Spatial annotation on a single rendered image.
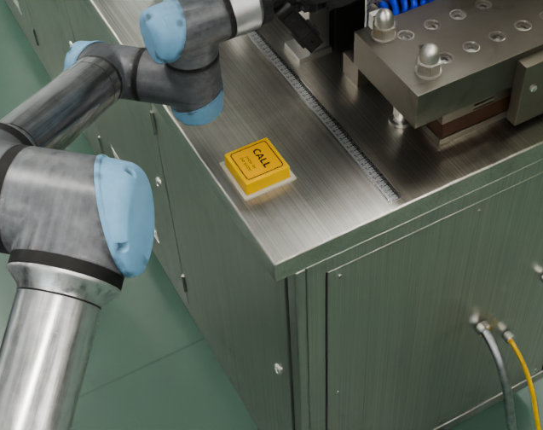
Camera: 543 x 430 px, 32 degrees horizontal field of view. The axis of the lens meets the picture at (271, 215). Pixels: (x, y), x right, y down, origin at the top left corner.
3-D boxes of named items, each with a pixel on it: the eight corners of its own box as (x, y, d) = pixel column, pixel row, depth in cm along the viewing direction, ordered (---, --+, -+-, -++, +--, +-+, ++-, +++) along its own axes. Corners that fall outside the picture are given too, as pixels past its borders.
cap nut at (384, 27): (365, 32, 134) (366, 7, 130) (387, 24, 135) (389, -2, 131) (379, 47, 131) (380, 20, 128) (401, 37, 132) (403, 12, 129)
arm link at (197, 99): (159, 86, 139) (148, 26, 131) (233, 96, 137) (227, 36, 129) (142, 123, 134) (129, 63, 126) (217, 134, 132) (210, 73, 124)
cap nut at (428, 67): (408, 67, 128) (411, 42, 125) (431, 59, 129) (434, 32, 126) (424, 84, 126) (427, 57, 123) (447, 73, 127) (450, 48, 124)
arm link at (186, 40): (141, 49, 128) (131, -3, 121) (213, 22, 131) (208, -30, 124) (164, 83, 123) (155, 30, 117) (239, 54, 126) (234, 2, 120)
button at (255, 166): (224, 165, 136) (223, 153, 134) (267, 148, 138) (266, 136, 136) (246, 196, 132) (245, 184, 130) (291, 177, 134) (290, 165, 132)
